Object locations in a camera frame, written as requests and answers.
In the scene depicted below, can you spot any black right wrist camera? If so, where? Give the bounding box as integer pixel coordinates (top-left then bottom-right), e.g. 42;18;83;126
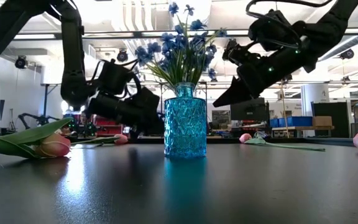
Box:
247;9;305;52

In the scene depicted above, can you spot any white round column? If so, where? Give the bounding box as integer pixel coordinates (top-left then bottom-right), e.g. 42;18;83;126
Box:
300;83;331;118

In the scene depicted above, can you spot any blue plastic bin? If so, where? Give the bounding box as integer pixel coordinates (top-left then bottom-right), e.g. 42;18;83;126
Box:
269;116;314;128

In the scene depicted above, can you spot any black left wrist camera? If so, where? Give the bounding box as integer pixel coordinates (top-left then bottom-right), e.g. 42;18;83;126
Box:
96;58;141;96

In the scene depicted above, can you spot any black hanging ceiling camera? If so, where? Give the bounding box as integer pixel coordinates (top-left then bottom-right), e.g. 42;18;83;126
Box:
221;38;239;62

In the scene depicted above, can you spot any blue cut-glass vase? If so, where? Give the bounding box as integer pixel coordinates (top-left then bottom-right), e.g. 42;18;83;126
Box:
163;82;208;159

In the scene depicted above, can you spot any black ceiling spotlight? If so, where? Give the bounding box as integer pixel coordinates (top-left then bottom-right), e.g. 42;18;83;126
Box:
14;55;29;70
116;49;129;63
339;48;356;60

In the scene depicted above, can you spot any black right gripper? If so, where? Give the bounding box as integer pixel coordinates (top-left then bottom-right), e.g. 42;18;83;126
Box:
213;42;308;108

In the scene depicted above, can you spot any blue artificial flower bunch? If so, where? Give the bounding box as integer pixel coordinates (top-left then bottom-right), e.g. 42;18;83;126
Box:
134;2;228;91

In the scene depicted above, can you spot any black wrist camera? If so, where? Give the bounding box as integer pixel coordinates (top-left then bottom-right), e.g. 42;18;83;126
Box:
96;58;141;96
247;9;305;52

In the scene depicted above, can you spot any thin wooden pole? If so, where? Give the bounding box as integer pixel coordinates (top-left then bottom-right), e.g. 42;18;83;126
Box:
279;78;289;138

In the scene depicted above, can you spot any wooden work table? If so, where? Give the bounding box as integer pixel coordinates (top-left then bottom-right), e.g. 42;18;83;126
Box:
270;125;336;139

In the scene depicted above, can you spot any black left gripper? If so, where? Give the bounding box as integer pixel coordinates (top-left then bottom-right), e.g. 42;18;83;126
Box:
116;86;165;139

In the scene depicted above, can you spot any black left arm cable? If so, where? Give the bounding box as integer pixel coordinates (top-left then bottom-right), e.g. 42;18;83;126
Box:
88;58;143;100

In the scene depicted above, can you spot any black cabinet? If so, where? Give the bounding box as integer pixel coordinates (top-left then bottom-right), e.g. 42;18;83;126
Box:
310;101;351;139

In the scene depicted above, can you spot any red storage shelf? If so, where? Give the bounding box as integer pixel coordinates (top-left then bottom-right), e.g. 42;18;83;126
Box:
92;114;124;138

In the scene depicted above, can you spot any black monitor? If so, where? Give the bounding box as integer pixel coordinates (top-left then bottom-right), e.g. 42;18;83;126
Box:
229;97;270;124

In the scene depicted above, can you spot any brown cardboard box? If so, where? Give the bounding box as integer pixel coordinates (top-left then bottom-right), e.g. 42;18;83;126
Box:
312;115;333;127

